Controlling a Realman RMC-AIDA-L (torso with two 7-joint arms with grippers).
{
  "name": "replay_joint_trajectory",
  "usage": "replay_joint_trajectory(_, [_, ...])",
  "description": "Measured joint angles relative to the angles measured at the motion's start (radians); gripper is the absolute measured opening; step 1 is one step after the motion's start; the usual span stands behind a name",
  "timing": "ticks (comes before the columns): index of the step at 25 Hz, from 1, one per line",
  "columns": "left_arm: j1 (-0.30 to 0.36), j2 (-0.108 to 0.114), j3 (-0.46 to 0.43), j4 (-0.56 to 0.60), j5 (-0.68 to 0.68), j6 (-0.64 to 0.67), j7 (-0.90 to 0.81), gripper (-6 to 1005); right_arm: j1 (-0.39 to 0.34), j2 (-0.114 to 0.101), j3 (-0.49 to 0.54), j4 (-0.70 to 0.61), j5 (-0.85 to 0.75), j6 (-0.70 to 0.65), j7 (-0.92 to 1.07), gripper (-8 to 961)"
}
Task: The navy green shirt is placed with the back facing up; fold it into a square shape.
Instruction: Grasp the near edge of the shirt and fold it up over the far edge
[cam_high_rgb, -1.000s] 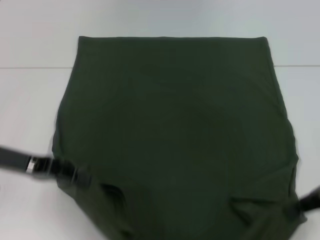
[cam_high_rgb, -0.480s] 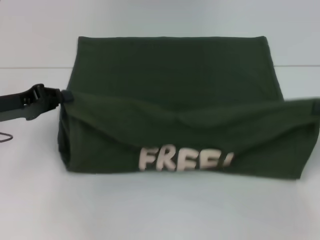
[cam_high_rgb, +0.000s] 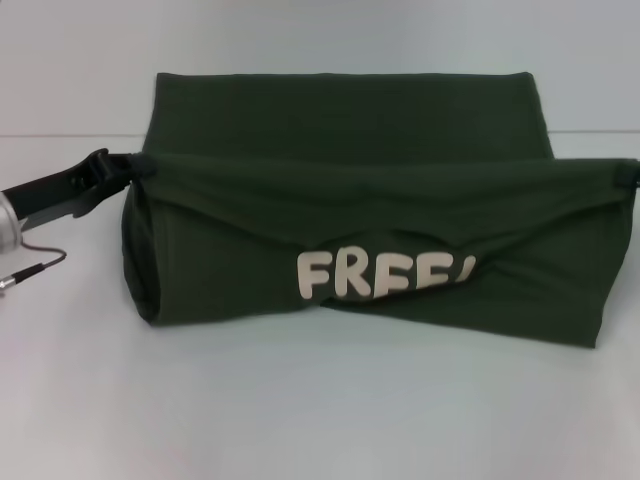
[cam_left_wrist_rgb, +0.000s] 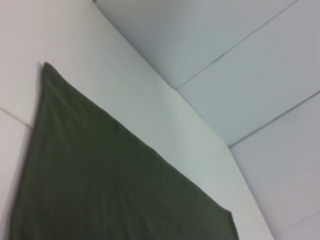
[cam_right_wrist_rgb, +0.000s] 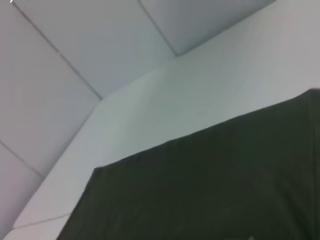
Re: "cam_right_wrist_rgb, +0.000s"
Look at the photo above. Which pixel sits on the dark green t-shirt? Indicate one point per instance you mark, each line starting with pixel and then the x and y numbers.
pixel 212 187

